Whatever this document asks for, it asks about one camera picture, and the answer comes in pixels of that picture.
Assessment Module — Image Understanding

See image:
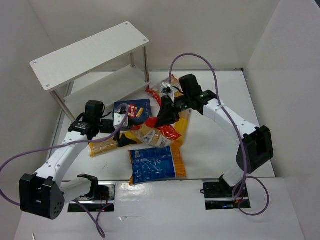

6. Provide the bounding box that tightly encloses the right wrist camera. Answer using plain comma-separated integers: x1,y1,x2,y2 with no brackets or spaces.
161,81,175,100

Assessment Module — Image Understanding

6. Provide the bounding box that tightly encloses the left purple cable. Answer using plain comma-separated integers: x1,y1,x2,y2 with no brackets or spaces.
0,103,130,239

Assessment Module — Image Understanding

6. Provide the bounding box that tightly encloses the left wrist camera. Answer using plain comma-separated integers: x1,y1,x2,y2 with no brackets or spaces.
113,112,129,131

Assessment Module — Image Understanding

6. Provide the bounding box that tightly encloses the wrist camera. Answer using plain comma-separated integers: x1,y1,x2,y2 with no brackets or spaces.
161,81,175,100
113,112,129,131

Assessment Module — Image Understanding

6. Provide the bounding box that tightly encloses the white two-tier shelf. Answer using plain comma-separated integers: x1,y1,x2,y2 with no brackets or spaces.
30,21,150,122

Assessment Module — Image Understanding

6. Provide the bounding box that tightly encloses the purple cable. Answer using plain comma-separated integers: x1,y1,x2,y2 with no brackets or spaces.
168,52,271,217
0,103,130,239

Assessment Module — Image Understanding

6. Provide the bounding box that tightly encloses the red fusilli pasta bag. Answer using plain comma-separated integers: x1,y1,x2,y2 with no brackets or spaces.
130,117,182,148

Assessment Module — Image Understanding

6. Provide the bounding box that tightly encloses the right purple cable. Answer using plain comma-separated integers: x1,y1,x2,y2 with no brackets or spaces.
168,52,271,217

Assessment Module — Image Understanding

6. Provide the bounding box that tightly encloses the yellow spaghetti pack left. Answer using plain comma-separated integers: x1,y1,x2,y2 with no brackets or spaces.
89,131,142,158

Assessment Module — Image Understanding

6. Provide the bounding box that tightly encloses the blue and orange pasta bag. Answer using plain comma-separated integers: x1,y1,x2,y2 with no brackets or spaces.
129,142,187,186

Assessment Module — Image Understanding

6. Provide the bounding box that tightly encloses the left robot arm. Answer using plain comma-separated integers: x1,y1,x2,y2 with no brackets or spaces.
19,100,130,220

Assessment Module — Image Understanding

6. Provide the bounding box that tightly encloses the yellow spaghetti pack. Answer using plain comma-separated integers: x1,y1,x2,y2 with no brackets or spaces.
89,131,142,158
174,109,192,146

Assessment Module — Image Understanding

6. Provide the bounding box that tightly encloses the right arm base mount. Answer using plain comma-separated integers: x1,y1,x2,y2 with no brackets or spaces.
199,179,251,211

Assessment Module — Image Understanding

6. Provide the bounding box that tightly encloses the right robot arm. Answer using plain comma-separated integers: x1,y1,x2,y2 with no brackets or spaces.
155,74,274,188

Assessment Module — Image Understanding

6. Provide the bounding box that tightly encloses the red macaroni bag near shelf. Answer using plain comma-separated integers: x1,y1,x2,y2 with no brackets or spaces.
146,74,184,107

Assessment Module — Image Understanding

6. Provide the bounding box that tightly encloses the yellow spaghetti pack right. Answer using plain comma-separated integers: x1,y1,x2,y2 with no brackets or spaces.
174,109,192,146

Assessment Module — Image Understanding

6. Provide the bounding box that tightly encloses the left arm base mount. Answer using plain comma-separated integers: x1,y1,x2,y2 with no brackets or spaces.
76,181,117,213

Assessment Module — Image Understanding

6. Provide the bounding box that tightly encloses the blue Barilla pasta box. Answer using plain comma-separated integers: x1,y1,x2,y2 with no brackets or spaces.
113,99,152,131

